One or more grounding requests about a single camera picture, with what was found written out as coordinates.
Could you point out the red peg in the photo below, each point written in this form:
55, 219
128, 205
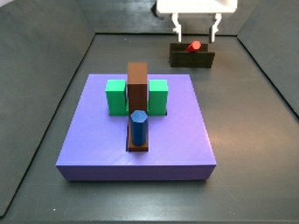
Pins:
194, 47

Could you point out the left green block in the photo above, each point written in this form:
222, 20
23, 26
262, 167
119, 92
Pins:
116, 97

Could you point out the blue hexagonal peg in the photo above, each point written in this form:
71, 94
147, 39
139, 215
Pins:
139, 124

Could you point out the right green block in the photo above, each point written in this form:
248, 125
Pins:
158, 95

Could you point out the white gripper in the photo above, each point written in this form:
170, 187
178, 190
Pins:
196, 6

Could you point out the purple base board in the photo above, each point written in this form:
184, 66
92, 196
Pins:
94, 153

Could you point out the black slotted holder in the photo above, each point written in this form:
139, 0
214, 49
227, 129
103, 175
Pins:
182, 58

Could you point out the green block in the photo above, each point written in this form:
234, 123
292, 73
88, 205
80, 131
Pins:
116, 97
158, 95

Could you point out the brown L-shaped block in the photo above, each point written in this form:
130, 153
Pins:
136, 97

